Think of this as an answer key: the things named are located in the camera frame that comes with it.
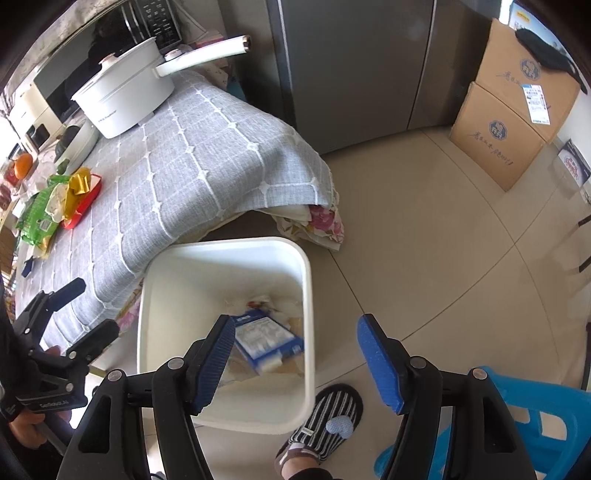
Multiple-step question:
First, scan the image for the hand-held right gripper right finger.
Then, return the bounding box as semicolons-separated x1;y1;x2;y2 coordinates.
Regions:
356;314;539;480

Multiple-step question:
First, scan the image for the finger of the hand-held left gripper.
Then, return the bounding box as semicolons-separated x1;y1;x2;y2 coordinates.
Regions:
65;318;121;372
13;278;88;354

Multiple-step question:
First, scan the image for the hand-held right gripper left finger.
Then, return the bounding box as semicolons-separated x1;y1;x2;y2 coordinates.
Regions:
58;315;236;480

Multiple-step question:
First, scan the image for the blue white packet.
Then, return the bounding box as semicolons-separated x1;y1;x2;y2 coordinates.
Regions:
233;310;305;370

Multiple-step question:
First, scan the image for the white plastic bin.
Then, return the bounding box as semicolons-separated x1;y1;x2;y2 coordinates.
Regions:
137;237;316;435

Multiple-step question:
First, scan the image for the person's left hand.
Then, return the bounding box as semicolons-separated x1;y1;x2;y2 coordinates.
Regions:
8;408;51;449

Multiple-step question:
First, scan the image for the striped slipper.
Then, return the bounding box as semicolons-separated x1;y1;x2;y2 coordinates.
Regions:
276;383;364;467

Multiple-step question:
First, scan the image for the green snack packet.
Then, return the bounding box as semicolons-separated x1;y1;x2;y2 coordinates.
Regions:
16;174;75;245

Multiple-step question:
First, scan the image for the red tray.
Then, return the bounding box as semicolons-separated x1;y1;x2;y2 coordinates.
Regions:
60;174;102;230

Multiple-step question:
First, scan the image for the gold wrapper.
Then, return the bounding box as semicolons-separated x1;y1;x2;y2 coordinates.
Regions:
65;167;94;217

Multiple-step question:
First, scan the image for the person's leg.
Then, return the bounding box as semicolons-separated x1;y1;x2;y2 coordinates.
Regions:
277;450;340;480

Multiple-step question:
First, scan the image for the floral cloth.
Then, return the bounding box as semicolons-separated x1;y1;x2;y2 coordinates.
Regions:
259;203;346;252

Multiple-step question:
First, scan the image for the grey checked tablecloth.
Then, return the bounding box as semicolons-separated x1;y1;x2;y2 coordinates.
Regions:
14;69;340;348

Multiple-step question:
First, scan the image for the white kitchen appliance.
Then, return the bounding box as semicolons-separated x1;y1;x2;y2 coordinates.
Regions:
7;82;62;152

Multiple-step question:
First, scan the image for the blue plastic stool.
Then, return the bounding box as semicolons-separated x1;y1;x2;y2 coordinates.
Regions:
374;367;591;480

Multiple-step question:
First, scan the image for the black microwave oven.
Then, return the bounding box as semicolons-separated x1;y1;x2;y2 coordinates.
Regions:
32;0;185;121

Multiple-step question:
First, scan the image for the cardboard box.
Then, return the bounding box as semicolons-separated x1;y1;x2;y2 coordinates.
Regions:
450;82;557;192
475;18;583;144

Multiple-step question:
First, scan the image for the blue printed packet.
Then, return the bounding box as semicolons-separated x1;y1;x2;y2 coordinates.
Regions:
556;138;591;190

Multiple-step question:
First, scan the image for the grey refrigerator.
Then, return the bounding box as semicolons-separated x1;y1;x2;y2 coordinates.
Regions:
265;0;513;155

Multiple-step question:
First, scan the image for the black bag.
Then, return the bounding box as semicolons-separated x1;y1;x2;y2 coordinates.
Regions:
514;28;589;95

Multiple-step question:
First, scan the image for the blue white box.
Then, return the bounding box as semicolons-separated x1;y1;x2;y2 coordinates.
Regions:
508;0;548;31

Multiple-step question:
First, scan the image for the white pot with handle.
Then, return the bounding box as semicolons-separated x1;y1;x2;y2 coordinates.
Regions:
71;34;252;139

